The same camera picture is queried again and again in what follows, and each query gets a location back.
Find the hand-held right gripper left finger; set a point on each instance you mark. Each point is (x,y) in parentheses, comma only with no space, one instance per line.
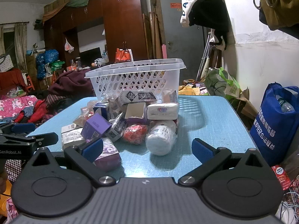
(93,148)

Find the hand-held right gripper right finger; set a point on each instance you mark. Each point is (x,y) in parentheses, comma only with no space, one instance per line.
(202,149)

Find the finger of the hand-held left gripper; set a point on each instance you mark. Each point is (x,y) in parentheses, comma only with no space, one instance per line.
(23,127)
(44,138)

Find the purple cardboard box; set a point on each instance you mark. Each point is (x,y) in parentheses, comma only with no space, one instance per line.
(95,127)

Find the small white and blue box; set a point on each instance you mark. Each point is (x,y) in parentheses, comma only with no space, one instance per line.
(115,128)

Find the red snack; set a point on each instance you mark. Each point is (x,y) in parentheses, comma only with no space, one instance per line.
(87,114)

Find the white roll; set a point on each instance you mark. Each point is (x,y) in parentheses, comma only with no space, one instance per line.
(160,137)

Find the red item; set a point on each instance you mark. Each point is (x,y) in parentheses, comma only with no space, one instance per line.
(135,134)

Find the white tissue pack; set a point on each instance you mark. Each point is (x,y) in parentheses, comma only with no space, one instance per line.
(162,111)

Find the white cardboard box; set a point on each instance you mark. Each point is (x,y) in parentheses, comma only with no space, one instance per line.
(135,113)

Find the brown box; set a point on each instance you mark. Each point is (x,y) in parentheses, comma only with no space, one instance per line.
(170,96)

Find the black and white patterned box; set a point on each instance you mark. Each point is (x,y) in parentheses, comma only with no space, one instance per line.
(137,96)

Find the white plastic basket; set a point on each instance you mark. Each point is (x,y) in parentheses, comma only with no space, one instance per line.
(135,71)

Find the checkered cloth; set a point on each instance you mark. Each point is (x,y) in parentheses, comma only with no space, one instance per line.
(15,169)

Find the pink floral blanket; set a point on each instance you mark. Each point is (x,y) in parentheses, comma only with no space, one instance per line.
(14,106)

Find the red plaid garment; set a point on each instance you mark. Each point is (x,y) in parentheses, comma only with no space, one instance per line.
(46,107)

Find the red plastic stool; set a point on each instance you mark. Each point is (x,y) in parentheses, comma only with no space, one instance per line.
(30,85)

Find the red sofa cover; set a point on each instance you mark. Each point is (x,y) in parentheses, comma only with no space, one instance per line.
(10,78)

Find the yellow cloth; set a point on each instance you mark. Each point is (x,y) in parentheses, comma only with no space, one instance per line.
(190,89)

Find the maroon garment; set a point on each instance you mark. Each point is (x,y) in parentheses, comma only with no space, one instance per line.
(70,81)

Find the polka dot gift bag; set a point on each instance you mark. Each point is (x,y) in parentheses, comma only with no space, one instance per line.
(5,64)

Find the green plastic bag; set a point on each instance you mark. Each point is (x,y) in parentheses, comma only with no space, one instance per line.
(57,65)

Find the blue tote bag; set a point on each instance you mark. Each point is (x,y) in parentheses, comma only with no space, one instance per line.
(271,133)

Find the green and white bag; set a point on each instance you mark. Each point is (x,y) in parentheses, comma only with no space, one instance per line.
(222,81)

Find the blue plastic bags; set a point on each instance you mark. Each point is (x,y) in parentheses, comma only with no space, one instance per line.
(50,56)

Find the beige curtain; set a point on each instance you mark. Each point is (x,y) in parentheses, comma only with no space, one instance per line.
(20,44)

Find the small red box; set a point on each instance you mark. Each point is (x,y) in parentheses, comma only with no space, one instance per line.
(281,177)

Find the black monitor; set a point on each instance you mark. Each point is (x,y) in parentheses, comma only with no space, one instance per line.
(90,56)

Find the orange and white plastic bag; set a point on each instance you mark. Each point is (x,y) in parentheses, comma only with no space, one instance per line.
(69,46)

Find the clear water bottle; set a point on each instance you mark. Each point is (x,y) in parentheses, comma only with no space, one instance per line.
(286,105)

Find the orange red bag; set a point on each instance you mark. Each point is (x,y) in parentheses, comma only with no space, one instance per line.
(123,56)

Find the metal crutches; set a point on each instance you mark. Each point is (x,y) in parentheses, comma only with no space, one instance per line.
(205,51)

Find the pink strip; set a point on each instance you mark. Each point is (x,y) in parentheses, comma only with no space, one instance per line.
(164,51)

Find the wooden boards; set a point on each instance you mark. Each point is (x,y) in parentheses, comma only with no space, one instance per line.
(153,35)

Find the grey door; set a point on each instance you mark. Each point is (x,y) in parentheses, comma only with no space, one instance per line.
(172,28)

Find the black hanging garment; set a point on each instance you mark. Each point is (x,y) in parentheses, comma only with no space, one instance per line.
(210,18)

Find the brown wooden wardrobe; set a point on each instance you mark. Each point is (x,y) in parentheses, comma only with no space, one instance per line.
(121,16)

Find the olive hanging jacket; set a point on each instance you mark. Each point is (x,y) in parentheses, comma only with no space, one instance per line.
(280,4)

